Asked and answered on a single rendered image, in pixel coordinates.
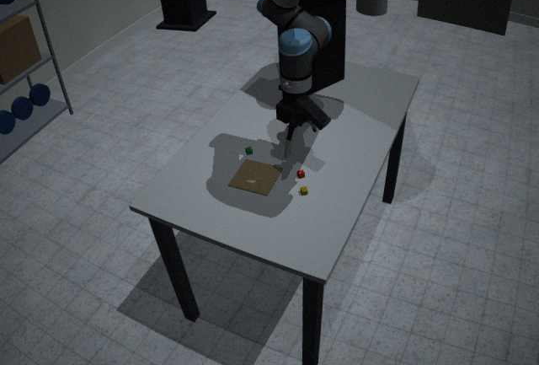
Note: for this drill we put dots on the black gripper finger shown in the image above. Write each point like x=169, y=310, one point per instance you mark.
x=313, y=126
x=287, y=137

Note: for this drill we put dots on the tan mat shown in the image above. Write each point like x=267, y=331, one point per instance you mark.
x=256, y=177

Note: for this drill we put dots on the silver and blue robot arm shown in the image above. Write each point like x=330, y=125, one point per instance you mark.
x=297, y=48

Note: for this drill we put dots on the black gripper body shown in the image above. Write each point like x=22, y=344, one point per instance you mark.
x=287, y=110

